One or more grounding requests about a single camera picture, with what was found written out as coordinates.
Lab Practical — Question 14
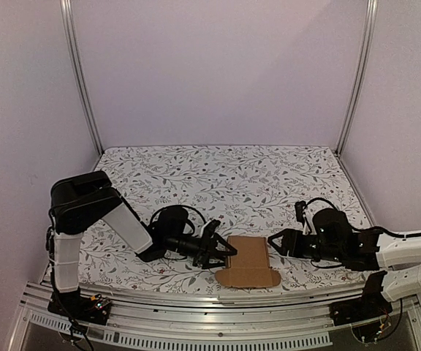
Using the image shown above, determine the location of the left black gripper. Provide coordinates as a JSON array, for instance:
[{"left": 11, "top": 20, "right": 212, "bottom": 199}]
[{"left": 165, "top": 231, "right": 237, "bottom": 270}]

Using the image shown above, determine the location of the brown cardboard box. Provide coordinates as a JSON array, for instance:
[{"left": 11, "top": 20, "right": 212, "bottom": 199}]
[{"left": 215, "top": 235, "right": 281, "bottom": 289}]

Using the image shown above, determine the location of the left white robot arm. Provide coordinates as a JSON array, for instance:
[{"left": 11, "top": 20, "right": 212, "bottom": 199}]
[{"left": 46, "top": 171, "right": 238, "bottom": 317}]

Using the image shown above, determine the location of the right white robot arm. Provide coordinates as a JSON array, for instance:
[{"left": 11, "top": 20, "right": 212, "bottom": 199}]
[{"left": 268, "top": 203, "right": 421, "bottom": 319}]

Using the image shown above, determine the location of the floral patterned table mat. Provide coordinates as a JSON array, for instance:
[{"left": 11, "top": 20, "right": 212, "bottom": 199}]
[{"left": 48, "top": 145, "right": 386, "bottom": 294}]

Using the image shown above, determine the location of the perforated metal strip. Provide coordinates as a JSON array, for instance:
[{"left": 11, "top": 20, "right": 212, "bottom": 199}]
[{"left": 29, "top": 305, "right": 334, "bottom": 350}]

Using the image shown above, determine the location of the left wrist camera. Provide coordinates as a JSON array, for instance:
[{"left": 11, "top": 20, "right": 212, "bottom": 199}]
[{"left": 200, "top": 219, "right": 221, "bottom": 241}]

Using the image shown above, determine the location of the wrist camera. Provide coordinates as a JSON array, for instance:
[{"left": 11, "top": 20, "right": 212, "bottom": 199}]
[
  {"left": 200, "top": 219, "right": 221, "bottom": 241},
  {"left": 295, "top": 200, "right": 315, "bottom": 235}
]

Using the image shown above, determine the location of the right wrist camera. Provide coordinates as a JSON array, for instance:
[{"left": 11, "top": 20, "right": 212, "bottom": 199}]
[{"left": 295, "top": 200, "right": 315, "bottom": 235}]

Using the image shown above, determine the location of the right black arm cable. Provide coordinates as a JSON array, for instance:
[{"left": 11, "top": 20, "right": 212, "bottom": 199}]
[{"left": 303, "top": 197, "right": 421, "bottom": 238}]

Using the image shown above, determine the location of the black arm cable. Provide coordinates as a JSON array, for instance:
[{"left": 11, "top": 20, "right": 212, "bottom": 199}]
[
  {"left": 148, "top": 205, "right": 208, "bottom": 235},
  {"left": 303, "top": 197, "right": 421, "bottom": 238}
]

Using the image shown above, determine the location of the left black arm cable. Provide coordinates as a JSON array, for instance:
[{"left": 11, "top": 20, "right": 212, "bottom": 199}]
[{"left": 148, "top": 205, "right": 208, "bottom": 235}]

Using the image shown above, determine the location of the aluminium front rail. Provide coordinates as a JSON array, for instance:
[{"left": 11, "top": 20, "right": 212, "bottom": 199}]
[{"left": 19, "top": 282, "right": 420, "bottom": 334}]

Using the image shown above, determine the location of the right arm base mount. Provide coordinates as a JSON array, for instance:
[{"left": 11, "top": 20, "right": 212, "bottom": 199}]
[{"left": 329, "top": 271, "right": 392, "bottom": 326}]

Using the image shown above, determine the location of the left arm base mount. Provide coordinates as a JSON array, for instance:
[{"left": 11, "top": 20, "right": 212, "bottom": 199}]
[{"left": 48, "top": 289, "right": 112, "bottom": 325}]

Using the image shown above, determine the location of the right aluminium corner post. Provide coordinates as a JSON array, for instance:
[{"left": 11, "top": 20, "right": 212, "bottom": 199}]
[{"left": 335, "top": 0, "right": 379, "bottom": 158}]

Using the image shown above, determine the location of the aluminium corner post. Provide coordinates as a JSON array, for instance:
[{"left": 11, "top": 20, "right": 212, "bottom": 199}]
[
  {"left": 59, "top": 0, "right": 105, "bottom": 156},
  {"left": 335, "top": 0, "right": 379, "bottom": 158}
]

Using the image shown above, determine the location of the left aluminium corner post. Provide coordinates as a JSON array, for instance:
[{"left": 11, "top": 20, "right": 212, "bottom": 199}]
[{"left": 59, "top": 0, "right": 105, "bottom": 156}]

